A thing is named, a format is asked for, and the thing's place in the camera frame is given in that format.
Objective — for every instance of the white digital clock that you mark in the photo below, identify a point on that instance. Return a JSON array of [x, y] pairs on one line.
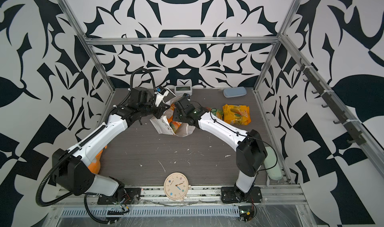
[[183, 89]]

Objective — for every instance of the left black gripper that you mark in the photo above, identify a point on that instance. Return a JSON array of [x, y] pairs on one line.
[[159, 113]]

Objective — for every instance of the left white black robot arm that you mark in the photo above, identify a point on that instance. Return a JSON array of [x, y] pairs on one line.
[[71, 167]]

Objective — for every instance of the black wall hook rack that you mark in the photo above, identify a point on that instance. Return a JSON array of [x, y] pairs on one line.
[[333, 102]]

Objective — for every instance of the orange snack packet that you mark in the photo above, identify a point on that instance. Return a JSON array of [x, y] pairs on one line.
[[169, 114]]

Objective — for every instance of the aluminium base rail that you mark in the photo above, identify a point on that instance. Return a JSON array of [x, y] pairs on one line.
[[182, 205]]

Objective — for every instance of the patterned paper gift bag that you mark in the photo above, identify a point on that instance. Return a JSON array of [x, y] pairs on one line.
[[167, 126]]

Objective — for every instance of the yellow snack packet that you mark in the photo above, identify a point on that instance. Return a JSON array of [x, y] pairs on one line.
[[236, 114]]

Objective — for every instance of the round beige wall clock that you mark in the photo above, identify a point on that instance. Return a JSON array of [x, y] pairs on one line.
[[176, 187]]

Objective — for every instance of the orange fish plush toy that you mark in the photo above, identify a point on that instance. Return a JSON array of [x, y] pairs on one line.
[[95, 165]]

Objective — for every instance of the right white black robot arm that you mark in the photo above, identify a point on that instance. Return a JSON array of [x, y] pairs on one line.
[[250, 150]]

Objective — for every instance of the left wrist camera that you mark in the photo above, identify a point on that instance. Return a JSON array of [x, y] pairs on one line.
[[160, 93]]

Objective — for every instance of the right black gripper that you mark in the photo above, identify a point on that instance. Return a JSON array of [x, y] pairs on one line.
[[176, 112]]

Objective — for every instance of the green corn chips packet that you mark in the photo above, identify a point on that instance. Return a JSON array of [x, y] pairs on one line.
[[217, 113]]

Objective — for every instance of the blue-grey glasses case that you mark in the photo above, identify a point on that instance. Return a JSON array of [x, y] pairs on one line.
[[234, 92]]

